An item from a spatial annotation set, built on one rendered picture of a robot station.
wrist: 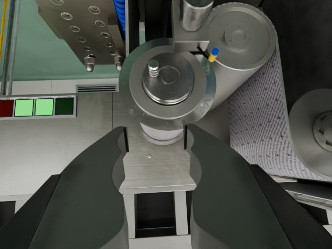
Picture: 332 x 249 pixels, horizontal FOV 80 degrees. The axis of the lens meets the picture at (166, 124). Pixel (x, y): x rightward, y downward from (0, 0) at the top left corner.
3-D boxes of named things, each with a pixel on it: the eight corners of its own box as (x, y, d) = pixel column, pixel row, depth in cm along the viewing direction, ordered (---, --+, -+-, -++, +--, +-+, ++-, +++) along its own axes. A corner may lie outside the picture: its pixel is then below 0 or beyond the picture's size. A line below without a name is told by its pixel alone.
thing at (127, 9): (127, -45, 35) (129, 53, 31) (139, 38, 58) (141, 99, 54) (124, -45, 34) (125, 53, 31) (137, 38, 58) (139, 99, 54)
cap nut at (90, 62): (94, 56, 63) (94, 69, 62) (97, 62, 67) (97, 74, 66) (82, 56, 63) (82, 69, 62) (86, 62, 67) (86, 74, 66)
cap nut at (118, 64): (124, 55, 64) (124, 68, 63) (126, 61, 67) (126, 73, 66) (112, 56, 63) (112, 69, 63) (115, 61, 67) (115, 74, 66)
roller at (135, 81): (207, 47, 31) (206, 120, 29) (184, 99, 56) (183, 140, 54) (132, 42, 30) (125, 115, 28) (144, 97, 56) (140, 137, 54)
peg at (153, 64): (152, 57, 25) (161, 62, 25) (152, 66, 28) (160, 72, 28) (145, 64, 25) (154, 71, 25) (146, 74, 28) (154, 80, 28)
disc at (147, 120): (216, 40, 32) (216, 133, 29) (216, 42, 32) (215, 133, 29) (123, 33, 31) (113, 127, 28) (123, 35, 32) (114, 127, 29)
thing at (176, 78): (191, 105, 27) (137, 97, 27) (188, 109, 29) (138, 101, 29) (198, 56, 29) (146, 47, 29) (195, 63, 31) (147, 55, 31)
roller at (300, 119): (365, 86, 32) (387, 175, 30) (275, 119, 57) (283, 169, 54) (281, 89, 32) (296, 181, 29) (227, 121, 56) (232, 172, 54)
